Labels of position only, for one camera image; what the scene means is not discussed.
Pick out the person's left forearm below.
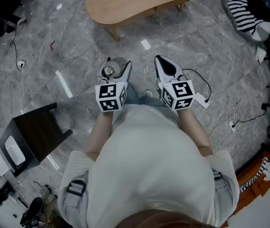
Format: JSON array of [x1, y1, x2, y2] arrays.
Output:
[[85, 109, 117, 162]]

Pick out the black bag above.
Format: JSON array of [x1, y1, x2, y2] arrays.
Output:
[[20, 197, 44, 227]]

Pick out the black power cable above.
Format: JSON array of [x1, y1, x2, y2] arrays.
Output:
[[181, 68, 212, 104]]

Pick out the long white power strip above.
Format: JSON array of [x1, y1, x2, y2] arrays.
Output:
[[193, 92, 210, 109]]

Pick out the white folded paper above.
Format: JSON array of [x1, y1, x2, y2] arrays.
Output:
[[254, 46, 268, 64]]

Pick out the black cord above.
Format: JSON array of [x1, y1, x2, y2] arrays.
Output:
[[10, 29, 24, 71]]

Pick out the person's blue jeans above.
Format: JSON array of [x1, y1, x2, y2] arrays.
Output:
[[122, 83, 171, 109]]

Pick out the person's white shirt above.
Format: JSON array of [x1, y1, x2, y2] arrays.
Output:
[[58, 103, 240, 228]]

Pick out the light wooden oval table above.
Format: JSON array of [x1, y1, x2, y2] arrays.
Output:
[[85, 0, 195, 41]]

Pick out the tangled white cables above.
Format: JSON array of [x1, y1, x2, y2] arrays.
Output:
[[207, 91, 252, 152]]

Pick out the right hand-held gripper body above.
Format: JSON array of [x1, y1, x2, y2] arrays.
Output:
[[158, 74, 195, 111]]

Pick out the orange box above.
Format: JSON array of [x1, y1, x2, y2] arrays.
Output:
[[235, 151, 270, 200]]

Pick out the thin black floor cable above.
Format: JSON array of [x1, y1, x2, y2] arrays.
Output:
[[234, 103, 269, 128]]

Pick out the grey harness strap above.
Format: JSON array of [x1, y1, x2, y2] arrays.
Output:
[[212, 170, 236, 221], [58, 178, 89, 223]]

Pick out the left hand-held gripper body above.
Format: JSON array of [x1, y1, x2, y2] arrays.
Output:
[[95, 76, 129, 113]]

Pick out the black white striped cloth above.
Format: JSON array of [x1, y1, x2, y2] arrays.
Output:
[[227, 0, 264, 34]]

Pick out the person's right forearm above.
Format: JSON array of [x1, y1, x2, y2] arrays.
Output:
[[176, 107, 214, 157]]

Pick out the small round grey object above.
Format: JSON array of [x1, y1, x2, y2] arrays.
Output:
[[104, 57, 127, 78]]

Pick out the dark wooden side table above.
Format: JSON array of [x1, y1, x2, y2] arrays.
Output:
[[0, 102, 74, 178]]

